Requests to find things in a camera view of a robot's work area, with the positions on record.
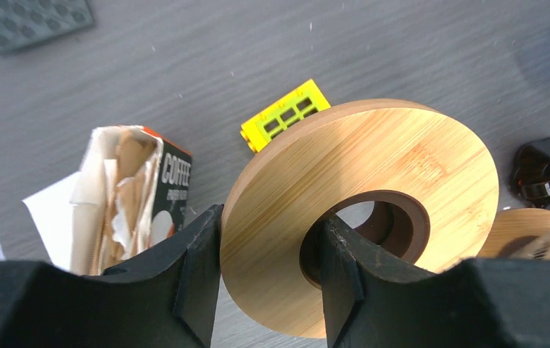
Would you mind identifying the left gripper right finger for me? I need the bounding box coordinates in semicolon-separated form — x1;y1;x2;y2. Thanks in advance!
320;217;434;347

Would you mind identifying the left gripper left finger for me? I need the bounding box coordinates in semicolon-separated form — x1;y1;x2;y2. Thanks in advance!
102;204;223;347

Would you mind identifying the coffee filter box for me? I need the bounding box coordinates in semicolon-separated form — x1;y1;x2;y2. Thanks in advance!
24;125;192;276

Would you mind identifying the wooden ring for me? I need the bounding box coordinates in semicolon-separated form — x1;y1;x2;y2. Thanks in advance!
219;98;501;340

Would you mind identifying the wooden ring holder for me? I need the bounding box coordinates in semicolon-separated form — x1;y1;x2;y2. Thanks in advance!
477;208;550;258

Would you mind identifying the yellow green window block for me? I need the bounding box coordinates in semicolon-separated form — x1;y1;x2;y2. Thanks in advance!
239;79;331;154

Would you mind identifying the dark grey baseplate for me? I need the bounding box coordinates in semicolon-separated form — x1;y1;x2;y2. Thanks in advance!
0;0;95;56

